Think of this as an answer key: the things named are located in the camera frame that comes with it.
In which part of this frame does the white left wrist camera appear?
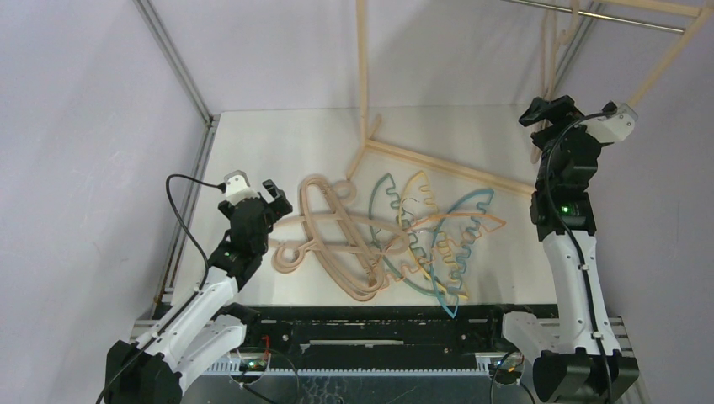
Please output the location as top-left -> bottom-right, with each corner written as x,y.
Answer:
223,170 -> 258,205

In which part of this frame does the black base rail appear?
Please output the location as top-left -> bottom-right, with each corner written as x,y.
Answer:
150,303 -> 559,372

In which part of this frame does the metal hanging rod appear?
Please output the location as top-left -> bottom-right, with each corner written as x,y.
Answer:
505,0 -> 686,35

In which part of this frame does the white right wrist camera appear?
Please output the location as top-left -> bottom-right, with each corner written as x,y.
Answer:
585,101 -> 638,144

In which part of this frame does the yellow plastic hanger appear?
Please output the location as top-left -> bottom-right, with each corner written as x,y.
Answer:
397,171 -> 469,302

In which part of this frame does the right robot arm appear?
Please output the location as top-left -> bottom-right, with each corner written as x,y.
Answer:
486,116 -> 639,403

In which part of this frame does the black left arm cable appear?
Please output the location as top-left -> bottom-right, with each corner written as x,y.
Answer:
164,173 -> 227,280

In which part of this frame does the left circuit board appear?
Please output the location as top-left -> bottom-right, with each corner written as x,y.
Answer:
237,359 -> 269,375

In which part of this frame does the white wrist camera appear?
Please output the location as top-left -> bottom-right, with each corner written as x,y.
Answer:
585,101 -> 638,144
223,170 -> 258,205

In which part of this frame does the green plastic hanger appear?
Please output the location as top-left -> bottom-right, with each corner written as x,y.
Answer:
368,173 -> 445,297

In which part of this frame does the orange plastic hanger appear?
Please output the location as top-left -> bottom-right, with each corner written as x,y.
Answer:
402,212 -> 507,248

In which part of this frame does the wooden clothes rack frame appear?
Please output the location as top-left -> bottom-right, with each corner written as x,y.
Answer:
345,1 -> 713,196

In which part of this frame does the right circuit board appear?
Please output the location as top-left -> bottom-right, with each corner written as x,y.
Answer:
489,359 -> 522,376

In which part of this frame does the blue plastic hanger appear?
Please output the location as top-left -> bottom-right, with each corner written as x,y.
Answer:
429,189 -> 494,319

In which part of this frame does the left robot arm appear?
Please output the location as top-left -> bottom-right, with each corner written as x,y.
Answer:
97,171 -> 292,403

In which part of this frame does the circuit board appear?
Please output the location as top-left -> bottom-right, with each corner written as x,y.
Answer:
489,359 -> 522,376
237,359 -> 269,375

